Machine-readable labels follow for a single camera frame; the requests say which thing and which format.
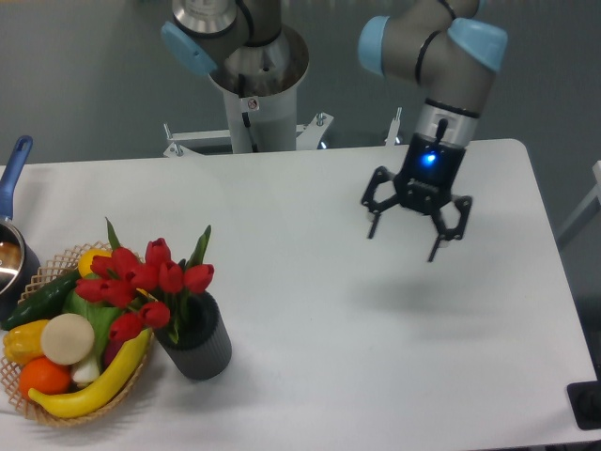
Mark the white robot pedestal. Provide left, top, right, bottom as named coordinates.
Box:
left=210, top=25, right=309, bottom=154

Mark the beige round disc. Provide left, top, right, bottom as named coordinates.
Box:
left=40, top=313, right=95, bottom=365

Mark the yellow squash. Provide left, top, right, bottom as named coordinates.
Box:
left=78, top=248, right=113, bottom=279

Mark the black device at edge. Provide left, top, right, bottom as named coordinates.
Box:
left=566, top=381, right=600, bottom=430

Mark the dark grey ribbed vase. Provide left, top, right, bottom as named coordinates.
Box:
left=155, top=292, right=232, bottom=381

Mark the orange fruit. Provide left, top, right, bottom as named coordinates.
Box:
left=19, top=357, right=71, bottom=398

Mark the white frame at right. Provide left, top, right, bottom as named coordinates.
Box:
left=556, top=161, right=600, bottom=252

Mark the green cucumber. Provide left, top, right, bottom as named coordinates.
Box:
left=1, top=270, right=80, bottom=331

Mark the yellow bell pepper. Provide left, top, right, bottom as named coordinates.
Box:
left=3, top=319, right=50, bottom=365

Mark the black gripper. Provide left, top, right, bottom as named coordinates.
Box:
left=360, top=132, right=473, bottom=263

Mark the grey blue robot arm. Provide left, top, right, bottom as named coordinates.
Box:
left=161, top=1, right=508, bottom=244

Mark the woven wicker basket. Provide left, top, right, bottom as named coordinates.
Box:
left=1, top=241, right=154, bottom=428

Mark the white metal base frame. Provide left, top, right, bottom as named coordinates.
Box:
left=162, top=106, right=404, bottom=158

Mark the yellow banana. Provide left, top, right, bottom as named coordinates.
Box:
left=28, top=330, right=153, bottom=420

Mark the green bok choy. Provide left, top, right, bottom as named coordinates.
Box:
left=63, top=290, right=123, bottom=388

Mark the purple sweet potato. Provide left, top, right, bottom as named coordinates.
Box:
left=102, top=341, right=123, bottom=369

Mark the red tulip bouquet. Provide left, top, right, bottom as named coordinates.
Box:
left=75, top=222, right=215, bottom=346

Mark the blue handled saucepan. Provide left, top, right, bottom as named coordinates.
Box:
left=1, top=135, right=39, bottom=320

